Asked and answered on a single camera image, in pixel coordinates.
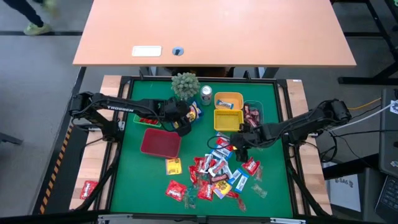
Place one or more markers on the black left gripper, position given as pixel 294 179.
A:
pixel 175 110

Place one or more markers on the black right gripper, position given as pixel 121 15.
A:
pixel 250 137

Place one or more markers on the red candy packet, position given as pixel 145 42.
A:
pixel 251 165
pixel 223 143
pixel 199 161
pixel 193 174

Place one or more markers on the red Skittles packet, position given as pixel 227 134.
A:
pixel 176 190
pixel 147 120
pixel 206 190
pixel 88 189

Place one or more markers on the blue white candy bar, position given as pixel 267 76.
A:
pixel 235 176
pixel 222 153
pixel 242 183
pixel 224 104

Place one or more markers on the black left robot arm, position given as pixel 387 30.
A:
pixel 118 107

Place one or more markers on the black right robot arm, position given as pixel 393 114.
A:
pixel 304 119

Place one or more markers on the clear red candy wrapper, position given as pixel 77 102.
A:
pixel 258 173
pixel 242 204

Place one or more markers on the yellow purple candy packet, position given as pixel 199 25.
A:
pixel 222 188

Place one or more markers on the clear green candy wrapper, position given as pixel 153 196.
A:
pixel 259 190

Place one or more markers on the small red candy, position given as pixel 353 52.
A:
pixel 232 194

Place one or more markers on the clear teal candy wrapper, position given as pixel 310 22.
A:
pixel 193 197

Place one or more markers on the clear gummy candy wrapper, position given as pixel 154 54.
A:
pixel 187 203

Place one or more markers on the pink plastic bin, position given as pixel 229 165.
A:
pixel 160 143

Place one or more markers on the brown PayDay bar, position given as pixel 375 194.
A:
pixel 220 178

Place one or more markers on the yellow plastic basket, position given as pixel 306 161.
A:
pixel 228 119

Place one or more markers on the silver Diet Coke can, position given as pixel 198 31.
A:
pixel 206 95

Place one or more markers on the artificial green plant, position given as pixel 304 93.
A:
pixel 185 85

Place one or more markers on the green plastic basket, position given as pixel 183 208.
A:
pixel 136 120

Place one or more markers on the small teal plastic bin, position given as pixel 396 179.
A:
pixel 261 107

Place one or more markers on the orange plastic bin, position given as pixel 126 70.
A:
pixel 237 99

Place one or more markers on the green table mat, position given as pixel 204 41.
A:
pixel 140 186

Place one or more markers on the white rectangular desk plate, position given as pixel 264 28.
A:
pixel 146 51

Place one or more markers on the large tan wooden desk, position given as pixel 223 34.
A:
pixel 217 28

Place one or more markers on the yellow black hazard tape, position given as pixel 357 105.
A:
pixel 54 174

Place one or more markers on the black floor platform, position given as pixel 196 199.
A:
pixel 59 186

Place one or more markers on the black keyboard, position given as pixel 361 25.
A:
pixel 388 196

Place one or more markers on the black furniture foot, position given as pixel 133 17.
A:
pixel 11 139

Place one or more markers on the person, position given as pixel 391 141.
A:
pixel 21 9

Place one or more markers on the black aluminium table frame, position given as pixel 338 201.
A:
pixel 149 79

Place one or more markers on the silver frame bracket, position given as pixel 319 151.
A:
pixel 113 218
pixel 287 221

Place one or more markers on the black desk base frame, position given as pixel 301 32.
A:
pixel 357 81

